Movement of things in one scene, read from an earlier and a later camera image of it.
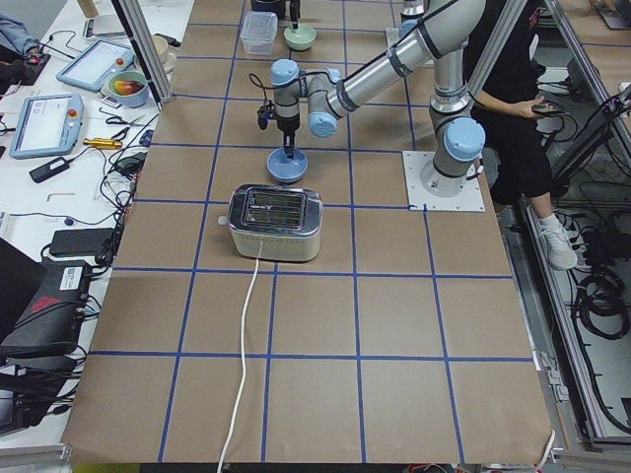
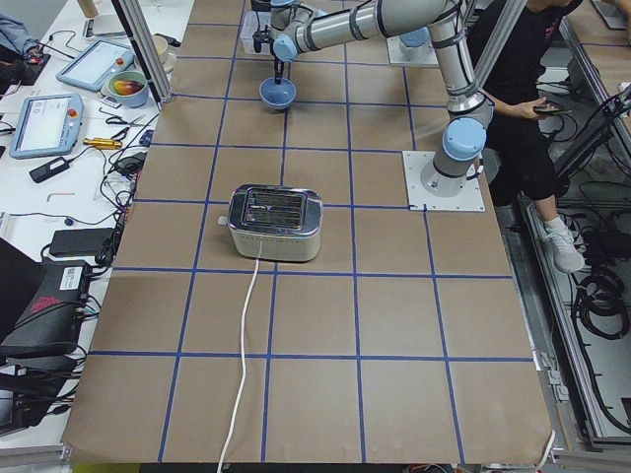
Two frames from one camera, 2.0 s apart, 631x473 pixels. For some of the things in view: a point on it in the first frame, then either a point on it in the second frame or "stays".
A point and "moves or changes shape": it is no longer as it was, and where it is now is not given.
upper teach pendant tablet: [92, 65] stays
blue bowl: [287, 169] moves or changes shape
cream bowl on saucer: [166, 53] stays
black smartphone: [548, 109] stays
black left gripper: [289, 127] → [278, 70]
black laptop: [41, 303] stays
